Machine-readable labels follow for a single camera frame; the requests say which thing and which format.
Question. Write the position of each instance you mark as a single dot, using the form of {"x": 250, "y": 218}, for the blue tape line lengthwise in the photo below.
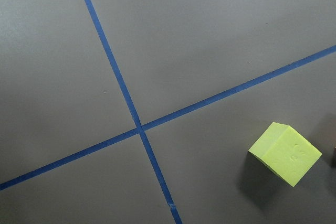
{"x": 133, "y": 112}

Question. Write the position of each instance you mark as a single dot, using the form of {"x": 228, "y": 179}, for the blue tape line crosswise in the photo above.
{"x": 168, "y": 117}

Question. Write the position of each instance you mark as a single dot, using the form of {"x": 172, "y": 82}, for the yellow-green foam block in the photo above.
{"x": 285, "y": 152}

